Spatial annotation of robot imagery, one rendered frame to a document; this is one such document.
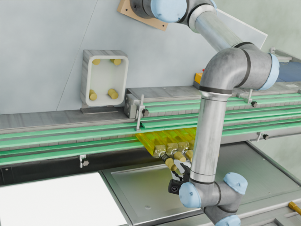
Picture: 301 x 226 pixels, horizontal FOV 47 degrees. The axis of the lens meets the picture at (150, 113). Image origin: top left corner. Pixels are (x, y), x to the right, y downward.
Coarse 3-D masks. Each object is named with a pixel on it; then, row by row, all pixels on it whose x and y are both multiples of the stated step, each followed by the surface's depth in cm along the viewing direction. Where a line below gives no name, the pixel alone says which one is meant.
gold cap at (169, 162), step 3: (168, 159) 140; (171, 159) 140; (165, 162) 140; (168, 162) 139; (171, 162) 138; (168, 165) 138; (171, 165) 137; (174, 165) 137; (171, 168) 137; (174, 168) 138
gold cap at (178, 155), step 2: (176, 152) 145; (178, 152) 145; (180, 152) 145; (174, 154) 145; (176, 154) 144; (178, 154) 144; (180, 154) 144; (174, 156) 145; (176, 156) 144; (178, 156) 143; (180, 156) 142; (182, 156) 142; (184, 156) 143; (176, 158) 143; (178, 158) 142; (180, 158) 142; (182, 158) 142; (184, 158) 143; (180, 160) 142; (182, 160) 143; (184, 160) 143
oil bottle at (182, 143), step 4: (168, 132) 158; (172, 132) 158; (176, 132) 158; (172, 136) 155; (176, 136) 155; (180, 136) 155; (176, 140) 152; (180, 140) 152; (184, 140) 153; (180, 144) 150; (184, 144) 150; (188, 144) 151; (180, 148) 150; (184, 148) 150
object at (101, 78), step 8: (96, 56) 140; (104, 56) 142; (112, 56) 143; (120, 56) 145; (88, 64) 141; (104, 64) 151; (112, 64) 153; (120, 64) 152; (128, 64) 148; (88, 72) 142; (96, 72) 151; (104, 72) 153; (112, 72) 155; (120, 72) 153; (88, 80) 143; (96, 80) 153; (104, 80) 155; (112, 80) 156; (120, 80) 153; (88, 88) 145; (96, 88) 155; (104, 88) 156; (112, 88) 158; (120, 88) 154; (88, 96) 147; (104, 96) 157; (120, 96) 155; (88, 104) 148; (96, 104) 150; (104, 104) 152; (112, 104) 154
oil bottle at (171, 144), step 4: (156, 132) 155; (160, 132) 156; (164, 132) 156; (160, 136) 153; (164, 136) 153; (168, 136) 153; (164, 140) 150; (168, 140) 150; (172, 140) 151; (168, 144) 147; (172, 144) 148; (176, 144) 149; (168, 148) 147; (172, 148) 147; (176, 148) 148; (168, 152) 148
